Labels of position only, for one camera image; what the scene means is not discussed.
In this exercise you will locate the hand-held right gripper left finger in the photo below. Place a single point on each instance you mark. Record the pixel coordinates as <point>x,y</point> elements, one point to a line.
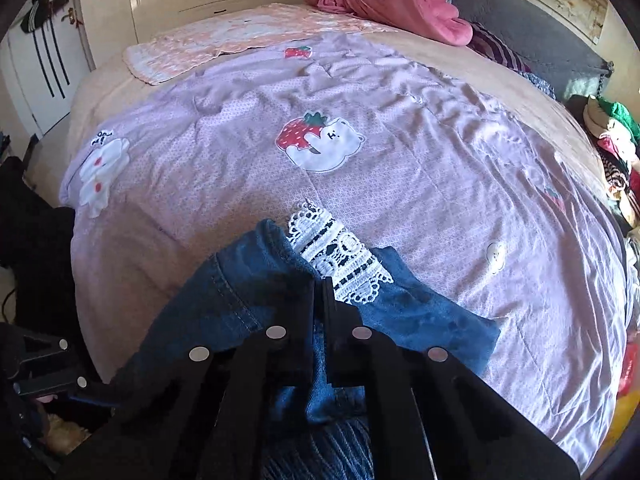
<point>300,340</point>

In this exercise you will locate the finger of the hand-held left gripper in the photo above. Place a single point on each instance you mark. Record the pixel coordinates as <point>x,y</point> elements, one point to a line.
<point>50,360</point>

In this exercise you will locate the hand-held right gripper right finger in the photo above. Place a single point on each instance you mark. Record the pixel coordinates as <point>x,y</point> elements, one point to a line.
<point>345,345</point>

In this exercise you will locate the blue denim pants lace hem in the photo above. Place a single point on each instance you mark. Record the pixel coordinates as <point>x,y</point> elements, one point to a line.
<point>420,320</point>

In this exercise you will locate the person's blue knit sweater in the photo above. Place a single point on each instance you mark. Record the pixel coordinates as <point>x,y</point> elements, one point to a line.
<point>320,450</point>

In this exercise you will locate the black cloth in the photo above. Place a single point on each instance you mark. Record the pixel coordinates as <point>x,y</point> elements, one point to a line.
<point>35,240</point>

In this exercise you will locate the purple printed quilt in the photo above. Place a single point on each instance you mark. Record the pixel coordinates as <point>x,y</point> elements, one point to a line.
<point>425,175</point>

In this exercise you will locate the white door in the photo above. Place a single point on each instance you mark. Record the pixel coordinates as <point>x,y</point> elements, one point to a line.
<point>30,85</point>

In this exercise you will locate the red plastic bag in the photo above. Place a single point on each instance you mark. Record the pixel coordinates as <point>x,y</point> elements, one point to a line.
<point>626,380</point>

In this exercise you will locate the peach patterned towel blanket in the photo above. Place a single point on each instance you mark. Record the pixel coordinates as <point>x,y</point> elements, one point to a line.
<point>225,35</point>

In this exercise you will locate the blue floral pillow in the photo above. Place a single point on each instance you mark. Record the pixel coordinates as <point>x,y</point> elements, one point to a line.
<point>542,86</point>

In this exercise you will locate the pile of folded clothes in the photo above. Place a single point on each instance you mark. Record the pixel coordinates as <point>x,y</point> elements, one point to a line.
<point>615,160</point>

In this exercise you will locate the purple striped pillow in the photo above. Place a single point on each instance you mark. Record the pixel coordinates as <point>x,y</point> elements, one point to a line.
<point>495,50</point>

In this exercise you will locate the grey padded headboard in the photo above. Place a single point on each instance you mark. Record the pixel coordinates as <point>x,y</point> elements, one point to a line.
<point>525,25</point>

